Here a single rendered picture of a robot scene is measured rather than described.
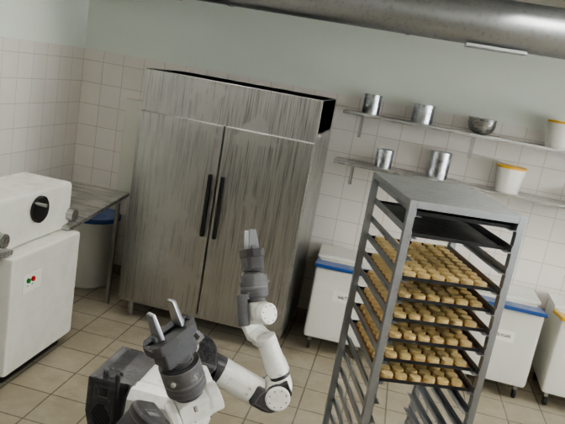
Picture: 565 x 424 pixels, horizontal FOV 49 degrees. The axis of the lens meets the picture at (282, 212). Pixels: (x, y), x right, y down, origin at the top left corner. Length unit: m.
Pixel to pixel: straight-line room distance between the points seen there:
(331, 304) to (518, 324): 1.45
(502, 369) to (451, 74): 2.43
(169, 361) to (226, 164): 3.57
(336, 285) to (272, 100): 1.56
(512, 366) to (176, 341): 4.25
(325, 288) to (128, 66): 2.73
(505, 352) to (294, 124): 2.42
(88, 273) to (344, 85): 2.84
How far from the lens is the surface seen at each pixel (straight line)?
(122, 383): 1.72
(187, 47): 5.84
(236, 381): 1.96
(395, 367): 2.82
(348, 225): 5.63
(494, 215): 2.57
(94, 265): 5.90
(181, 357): 1.33
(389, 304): 2.55
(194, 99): 4.88
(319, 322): 5.21
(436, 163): 5.28
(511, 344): 5.26
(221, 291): 5.03
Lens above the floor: 2.22
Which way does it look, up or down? 13 degrees down
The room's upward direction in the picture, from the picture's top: 10 degrees clockwise
